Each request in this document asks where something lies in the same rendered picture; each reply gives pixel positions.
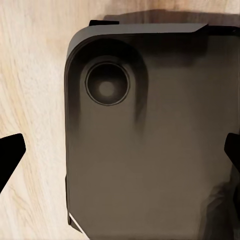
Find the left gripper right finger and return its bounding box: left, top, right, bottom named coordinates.
left=224, top=132, right=240, bottom=173

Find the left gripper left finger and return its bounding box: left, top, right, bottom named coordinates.
left=0, top=133, right=26, bottom=193

